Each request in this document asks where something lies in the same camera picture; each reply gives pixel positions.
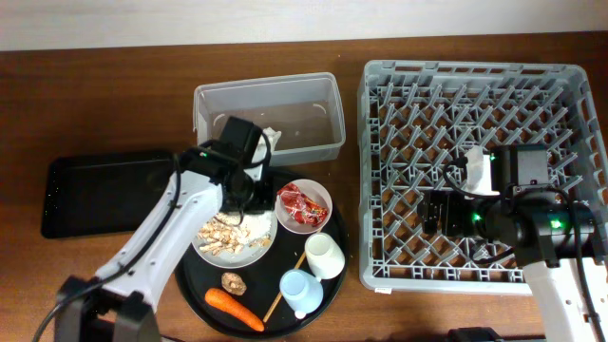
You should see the pink bowl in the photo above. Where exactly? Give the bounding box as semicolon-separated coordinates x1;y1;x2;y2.
275;179;333;235

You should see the red snack wrapper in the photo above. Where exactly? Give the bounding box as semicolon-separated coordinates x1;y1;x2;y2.
277;182;329;227

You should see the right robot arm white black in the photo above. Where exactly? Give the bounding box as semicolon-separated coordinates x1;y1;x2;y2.
417;144;607;341

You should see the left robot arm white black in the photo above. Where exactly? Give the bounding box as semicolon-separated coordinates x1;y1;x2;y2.
33;117;272;341

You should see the grey dishwasher rack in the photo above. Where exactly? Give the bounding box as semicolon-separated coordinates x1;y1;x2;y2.
357;60;607;295

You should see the clear plastic waste bin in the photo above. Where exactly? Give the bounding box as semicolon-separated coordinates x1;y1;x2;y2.
193;72;346;166

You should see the grey plate with food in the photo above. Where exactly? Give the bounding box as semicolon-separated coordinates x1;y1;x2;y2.
192;211;277;269

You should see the orange carrot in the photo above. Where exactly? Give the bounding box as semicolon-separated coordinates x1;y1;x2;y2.
204;288;265;332

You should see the round black serving tray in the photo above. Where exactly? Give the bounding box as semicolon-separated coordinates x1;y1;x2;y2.
175;227;347;340

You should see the white cup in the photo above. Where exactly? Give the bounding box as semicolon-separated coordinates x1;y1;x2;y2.
305;233;346;280

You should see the wooden chopstick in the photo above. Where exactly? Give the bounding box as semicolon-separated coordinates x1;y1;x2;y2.
262;250;308;324

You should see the light blue cup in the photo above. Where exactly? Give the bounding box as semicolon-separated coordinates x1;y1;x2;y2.
279;269;324;315

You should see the black rectangular tray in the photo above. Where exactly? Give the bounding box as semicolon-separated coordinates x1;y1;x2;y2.
41;150;174;239

